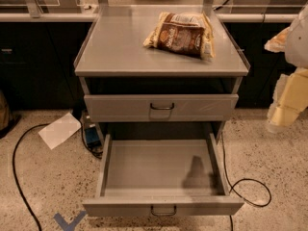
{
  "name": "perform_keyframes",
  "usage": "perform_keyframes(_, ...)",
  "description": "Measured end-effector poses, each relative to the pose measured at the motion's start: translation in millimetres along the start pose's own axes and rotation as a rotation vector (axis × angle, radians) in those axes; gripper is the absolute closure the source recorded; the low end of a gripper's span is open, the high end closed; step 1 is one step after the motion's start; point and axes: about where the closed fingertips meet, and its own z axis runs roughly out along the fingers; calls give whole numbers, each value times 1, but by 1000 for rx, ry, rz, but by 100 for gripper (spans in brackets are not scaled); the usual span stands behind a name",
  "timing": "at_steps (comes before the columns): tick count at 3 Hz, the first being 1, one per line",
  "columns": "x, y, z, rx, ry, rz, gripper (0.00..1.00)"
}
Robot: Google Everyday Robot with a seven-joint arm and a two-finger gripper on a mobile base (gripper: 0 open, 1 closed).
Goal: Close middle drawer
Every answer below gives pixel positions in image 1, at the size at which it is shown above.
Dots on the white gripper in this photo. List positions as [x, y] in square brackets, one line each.
[298, 45]

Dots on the grey top drawer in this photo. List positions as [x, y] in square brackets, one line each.
[160, 107]

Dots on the grey drawer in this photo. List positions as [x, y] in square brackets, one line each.
[160, 107]
[161, 178]

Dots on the brown yellow snack bag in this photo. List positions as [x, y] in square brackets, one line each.
[183, 33]

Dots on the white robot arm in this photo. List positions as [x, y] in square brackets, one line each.
[296, 48]

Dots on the grey metal drawer cabinet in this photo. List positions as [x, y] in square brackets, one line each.
[114, 61]

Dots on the white paper sheet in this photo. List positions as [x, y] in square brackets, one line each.
[60, 130]

